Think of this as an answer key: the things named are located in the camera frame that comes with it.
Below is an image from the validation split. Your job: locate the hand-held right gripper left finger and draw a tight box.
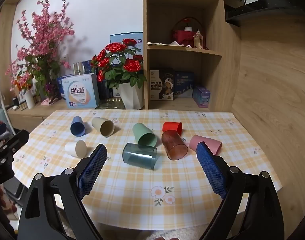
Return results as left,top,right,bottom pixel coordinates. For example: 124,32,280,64
18,144,108,240

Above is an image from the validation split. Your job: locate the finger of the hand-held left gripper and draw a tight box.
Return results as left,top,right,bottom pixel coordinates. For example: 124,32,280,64
0,129,30,180

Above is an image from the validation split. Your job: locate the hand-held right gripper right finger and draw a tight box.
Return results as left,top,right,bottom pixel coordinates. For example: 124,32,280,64
196,142,287,240

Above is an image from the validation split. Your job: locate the pink cup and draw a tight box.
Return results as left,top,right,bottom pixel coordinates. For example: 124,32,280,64
189,135,222,155

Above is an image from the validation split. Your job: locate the cream cup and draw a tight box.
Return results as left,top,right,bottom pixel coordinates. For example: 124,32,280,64
65,140,87,158

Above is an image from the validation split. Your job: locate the blue cup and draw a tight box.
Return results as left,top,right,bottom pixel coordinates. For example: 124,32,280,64
70,116,87,137

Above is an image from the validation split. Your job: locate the tan cup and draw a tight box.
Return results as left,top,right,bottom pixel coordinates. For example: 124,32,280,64
92,117,115,137

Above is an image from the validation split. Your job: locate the brown translucent cup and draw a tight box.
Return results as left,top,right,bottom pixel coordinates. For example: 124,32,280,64
161,130,188,161

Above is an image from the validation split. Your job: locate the teal translucent cup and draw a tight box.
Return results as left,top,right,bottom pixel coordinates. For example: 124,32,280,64
122,143,157,170

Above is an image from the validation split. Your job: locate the red cup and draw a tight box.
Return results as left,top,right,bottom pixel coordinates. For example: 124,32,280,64
162,121,183,135

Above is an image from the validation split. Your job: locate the green cup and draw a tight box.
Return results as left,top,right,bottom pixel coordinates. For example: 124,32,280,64
132,123,158,147

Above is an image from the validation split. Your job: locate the low wooden cabinet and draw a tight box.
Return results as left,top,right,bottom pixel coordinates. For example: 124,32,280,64
7,99,68,133

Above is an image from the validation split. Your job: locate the yellow checked floral tablecloth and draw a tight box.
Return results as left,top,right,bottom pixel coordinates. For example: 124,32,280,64
13,109,283,231

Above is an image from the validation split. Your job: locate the row of small dark bottles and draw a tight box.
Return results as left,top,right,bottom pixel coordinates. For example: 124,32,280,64
12,94,40,111

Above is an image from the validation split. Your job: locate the silver blister pack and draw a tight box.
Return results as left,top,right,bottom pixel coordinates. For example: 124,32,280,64
97,98,125,110

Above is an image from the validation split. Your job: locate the purple box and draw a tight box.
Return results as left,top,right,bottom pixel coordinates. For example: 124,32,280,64
192,86,211,108

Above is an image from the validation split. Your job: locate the white and blue carton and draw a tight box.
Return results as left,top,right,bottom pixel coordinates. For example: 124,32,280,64
62,73,100,109

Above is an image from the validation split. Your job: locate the white faceted flower pot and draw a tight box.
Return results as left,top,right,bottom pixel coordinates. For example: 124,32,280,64
117,81,144,110

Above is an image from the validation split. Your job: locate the wooden shelf unit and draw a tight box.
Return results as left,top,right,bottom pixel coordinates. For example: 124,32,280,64
143,0,242,112

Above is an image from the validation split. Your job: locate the dark blue box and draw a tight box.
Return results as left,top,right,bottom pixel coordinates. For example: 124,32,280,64
173,70,195,98

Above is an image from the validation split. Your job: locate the white and dark biscuit box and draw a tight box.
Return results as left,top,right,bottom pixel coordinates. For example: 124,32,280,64
150,67,175,101

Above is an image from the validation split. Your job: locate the clear drinking glass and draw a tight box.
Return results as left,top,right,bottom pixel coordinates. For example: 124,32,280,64
73,62,84,76

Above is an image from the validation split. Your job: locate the pink blossom bouquet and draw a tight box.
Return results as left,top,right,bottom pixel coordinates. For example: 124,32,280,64
6,0,75,98

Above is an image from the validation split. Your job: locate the red rose plant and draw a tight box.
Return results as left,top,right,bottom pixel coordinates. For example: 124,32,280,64
90,38,147,90

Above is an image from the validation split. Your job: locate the clear glass bottle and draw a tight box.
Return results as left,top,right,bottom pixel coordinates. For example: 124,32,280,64
193,29,203,49

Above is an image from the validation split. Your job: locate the stack of papers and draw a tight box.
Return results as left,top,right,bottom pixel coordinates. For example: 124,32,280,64
147,41,186,48

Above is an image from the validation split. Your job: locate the large blue flat box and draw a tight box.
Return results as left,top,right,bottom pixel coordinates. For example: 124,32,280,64
110,32,144,55

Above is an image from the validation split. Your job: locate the red gift basket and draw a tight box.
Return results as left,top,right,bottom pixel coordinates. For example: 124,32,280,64
170,17,208,49

